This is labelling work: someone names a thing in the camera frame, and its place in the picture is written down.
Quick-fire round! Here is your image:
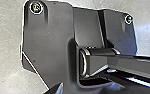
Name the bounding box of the round base indicator light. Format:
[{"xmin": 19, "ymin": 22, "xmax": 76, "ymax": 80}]
[
  {"xmin": 124, "ymin": 14, "xmax": 135, "ymax": 25},
  {"xmin": 29, "ymin": 0, "xmax": 44, "ymax": 14}
]

